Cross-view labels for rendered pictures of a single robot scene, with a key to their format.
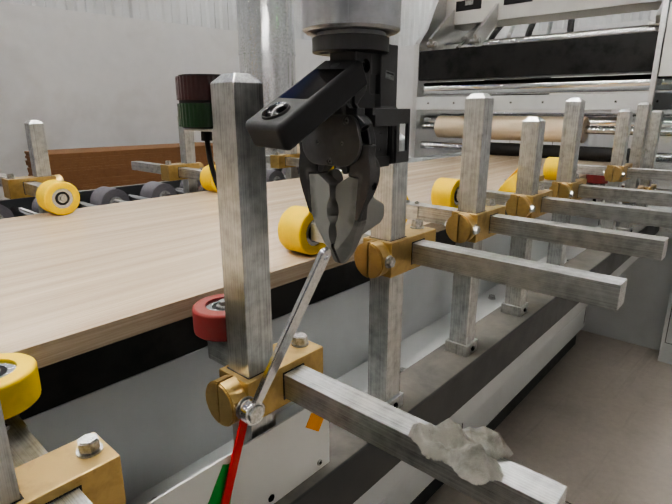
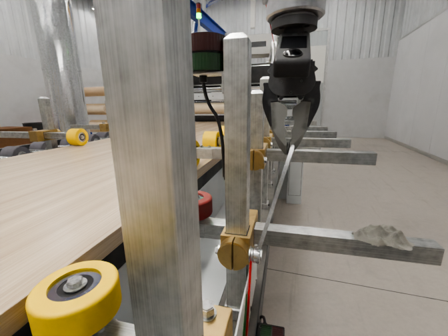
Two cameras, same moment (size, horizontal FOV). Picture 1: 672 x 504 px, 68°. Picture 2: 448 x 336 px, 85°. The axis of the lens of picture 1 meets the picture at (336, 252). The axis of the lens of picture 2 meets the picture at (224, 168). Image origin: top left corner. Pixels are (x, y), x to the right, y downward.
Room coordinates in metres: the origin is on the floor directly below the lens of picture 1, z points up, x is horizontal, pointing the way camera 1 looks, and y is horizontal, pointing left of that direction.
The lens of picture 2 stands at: (0.16, 0.29, 1.08)
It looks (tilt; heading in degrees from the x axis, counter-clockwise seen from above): 14 degrees down; 333
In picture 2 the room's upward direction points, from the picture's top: 1 degrees counter-clockwise
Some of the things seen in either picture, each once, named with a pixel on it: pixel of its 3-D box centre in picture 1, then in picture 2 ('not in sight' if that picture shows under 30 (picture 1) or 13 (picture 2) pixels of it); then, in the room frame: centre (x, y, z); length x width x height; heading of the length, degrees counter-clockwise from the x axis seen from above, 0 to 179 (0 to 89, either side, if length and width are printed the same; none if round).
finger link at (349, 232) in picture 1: (363, 217); (298, 127); (0.49, -0.03, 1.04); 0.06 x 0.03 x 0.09; 139
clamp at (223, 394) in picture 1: (266, 378); (238, 235); (0.51, 0.08, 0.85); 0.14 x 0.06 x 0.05; 138
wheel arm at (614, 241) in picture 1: (501, 222); (275, 141); (0.87, -0.29, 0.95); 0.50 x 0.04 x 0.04; 48
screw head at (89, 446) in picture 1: (88, 444); (207, 309); (0.36, 0.21, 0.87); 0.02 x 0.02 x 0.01
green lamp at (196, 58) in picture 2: (208, 114); (206, 64); (0.52, 0.13, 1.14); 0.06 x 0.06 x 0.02
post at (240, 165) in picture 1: (248, 313); (237, 194); (0.49, 0.09, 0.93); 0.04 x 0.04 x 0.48; 48
